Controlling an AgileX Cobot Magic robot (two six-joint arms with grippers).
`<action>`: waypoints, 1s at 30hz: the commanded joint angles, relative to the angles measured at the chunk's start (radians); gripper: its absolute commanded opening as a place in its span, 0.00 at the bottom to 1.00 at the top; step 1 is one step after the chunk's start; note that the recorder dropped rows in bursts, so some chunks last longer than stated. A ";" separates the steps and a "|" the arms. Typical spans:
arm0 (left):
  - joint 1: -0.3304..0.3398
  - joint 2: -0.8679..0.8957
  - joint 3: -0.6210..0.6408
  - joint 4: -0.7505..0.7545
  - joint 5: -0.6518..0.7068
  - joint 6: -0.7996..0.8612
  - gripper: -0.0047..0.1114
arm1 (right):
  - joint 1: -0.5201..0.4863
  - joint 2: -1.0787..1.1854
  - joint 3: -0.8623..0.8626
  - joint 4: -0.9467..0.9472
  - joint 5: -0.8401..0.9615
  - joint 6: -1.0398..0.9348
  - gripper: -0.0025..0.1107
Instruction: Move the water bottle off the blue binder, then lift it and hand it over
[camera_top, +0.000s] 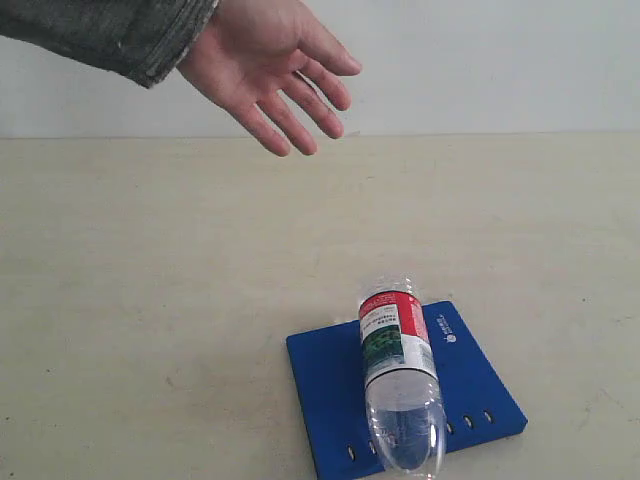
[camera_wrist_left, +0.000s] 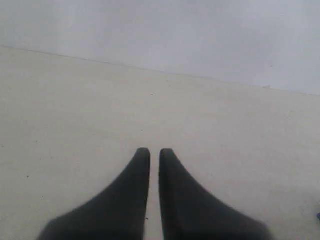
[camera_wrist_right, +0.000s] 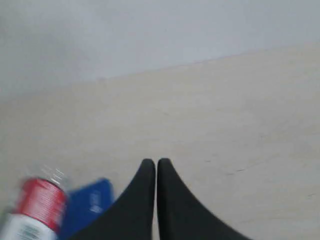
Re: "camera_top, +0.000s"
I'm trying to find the person's open bare hand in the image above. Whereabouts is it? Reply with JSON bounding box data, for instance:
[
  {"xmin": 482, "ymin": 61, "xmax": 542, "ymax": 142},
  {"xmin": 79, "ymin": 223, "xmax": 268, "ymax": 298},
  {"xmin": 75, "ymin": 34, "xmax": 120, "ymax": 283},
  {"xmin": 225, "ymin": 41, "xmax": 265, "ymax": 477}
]
[{"xmin": 178, "ymin": 1, "xmax": 362, "ymax": 157}]

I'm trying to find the blue ring binder notebook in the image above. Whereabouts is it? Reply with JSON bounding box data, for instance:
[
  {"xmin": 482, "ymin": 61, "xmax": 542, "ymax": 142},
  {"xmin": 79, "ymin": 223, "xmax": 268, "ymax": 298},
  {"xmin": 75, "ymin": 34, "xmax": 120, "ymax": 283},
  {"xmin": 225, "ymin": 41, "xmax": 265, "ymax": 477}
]
[{"xmin": 286, "ymin": 301, "xmax": 527, "ymax": 480}]

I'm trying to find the clear plastic water bottle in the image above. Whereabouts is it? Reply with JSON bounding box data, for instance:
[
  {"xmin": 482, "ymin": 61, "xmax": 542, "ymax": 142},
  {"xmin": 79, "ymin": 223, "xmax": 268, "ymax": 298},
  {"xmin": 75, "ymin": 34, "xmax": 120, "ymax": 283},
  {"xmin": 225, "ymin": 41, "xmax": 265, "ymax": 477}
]
[{"xmin": 358, "ymin": 275, "xmax": 447, "ymax": 479}]

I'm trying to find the grey knitted sleeve forearm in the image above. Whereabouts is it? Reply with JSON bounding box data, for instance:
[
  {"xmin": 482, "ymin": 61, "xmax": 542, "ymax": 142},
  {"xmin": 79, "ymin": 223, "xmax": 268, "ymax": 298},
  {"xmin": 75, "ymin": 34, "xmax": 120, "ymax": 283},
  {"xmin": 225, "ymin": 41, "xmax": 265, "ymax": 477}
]
[{"xmin": 1, "ymin": 0, "xmax": 218, "ymax": 88}]

